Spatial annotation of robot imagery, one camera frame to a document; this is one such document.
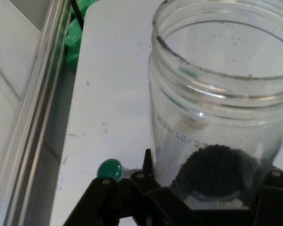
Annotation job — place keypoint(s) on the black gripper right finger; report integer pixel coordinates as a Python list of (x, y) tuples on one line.
[(277, 202)]

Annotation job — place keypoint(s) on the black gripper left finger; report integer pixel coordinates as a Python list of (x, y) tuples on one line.
[(143, 193)]

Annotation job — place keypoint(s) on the clear plastic jar black seeds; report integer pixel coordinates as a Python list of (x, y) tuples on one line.
[(214, 169)]

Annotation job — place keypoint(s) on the green-capped spice bottle dark contents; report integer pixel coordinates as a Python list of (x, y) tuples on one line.
[(109, 168)]

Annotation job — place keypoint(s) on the green cloth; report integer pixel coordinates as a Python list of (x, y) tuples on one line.
[(74, 35)]

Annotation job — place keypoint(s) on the aluminium wall rail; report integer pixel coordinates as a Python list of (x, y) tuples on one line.
[(37, 113)]

